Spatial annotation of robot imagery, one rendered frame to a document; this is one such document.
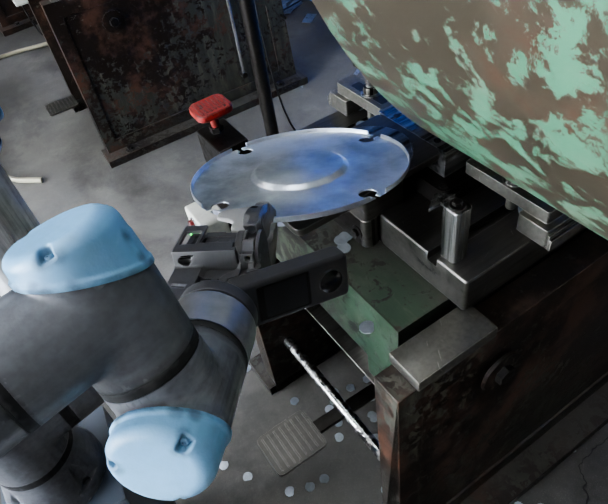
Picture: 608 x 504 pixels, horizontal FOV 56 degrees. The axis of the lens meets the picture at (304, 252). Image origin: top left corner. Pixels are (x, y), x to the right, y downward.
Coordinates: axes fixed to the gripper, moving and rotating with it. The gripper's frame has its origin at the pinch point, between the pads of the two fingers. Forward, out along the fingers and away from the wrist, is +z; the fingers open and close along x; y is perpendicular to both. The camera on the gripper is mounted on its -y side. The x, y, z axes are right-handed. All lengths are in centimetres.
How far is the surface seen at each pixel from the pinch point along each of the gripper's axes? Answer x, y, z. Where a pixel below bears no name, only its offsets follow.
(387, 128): -0.2, -13.6, 26.3
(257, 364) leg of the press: 71, 22, 53
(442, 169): 4.9, -21.3, 21.5
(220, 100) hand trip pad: -2.0, 15.7, 42.0
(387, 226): 11.8, -13.1, 17.5
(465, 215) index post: 4.8, -22.6, 6.8
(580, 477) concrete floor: 81, -52, 28
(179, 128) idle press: 41, 69, 162
